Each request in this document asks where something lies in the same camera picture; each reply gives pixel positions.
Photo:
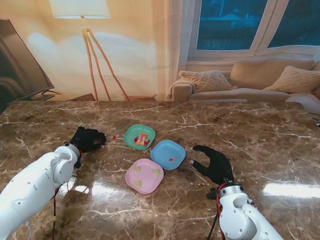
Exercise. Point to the cream knitted cushion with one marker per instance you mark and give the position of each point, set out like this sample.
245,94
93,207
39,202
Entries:
207,81
295,80

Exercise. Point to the cream throw blanket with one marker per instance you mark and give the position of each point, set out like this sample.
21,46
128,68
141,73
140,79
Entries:
186,83

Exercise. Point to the small red yellow candy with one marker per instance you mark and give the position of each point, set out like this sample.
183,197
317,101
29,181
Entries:
172,159

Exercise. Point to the flat screen television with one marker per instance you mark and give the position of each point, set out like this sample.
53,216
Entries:
15,62

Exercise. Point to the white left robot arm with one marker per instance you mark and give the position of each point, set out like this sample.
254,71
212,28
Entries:
35,185

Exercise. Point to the sheer white curtain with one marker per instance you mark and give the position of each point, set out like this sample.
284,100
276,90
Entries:
180,37

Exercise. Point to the blue square plastic dish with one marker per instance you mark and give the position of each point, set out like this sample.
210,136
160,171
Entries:
165,150

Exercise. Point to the round green candy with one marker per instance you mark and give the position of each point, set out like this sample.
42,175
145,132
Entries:
138,184
137,168
157,171

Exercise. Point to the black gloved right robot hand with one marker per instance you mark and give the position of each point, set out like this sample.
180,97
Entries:
220,166

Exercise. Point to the beige sofa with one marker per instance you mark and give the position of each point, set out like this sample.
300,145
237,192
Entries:
250,72

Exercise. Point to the pink red candy packet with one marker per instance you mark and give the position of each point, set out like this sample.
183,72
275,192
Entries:
148,142

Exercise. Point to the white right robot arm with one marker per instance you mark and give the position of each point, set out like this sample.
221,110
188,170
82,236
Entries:
240,212

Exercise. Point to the orange candy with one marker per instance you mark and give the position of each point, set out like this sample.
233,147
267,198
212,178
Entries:
141,138

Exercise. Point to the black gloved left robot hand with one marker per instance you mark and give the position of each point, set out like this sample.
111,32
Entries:
85,140

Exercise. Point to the white framed window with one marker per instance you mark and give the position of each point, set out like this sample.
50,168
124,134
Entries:
225,25

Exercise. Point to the wooden tripod floor lamp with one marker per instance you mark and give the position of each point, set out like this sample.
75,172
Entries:
80,8

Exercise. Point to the green square plastic dish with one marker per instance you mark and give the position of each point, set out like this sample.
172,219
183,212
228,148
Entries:
131,133

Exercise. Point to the pink square plastic dish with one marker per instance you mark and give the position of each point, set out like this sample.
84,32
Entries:
146,178

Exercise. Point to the low wooden tv cabinet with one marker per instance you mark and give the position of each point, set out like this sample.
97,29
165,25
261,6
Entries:
82,97

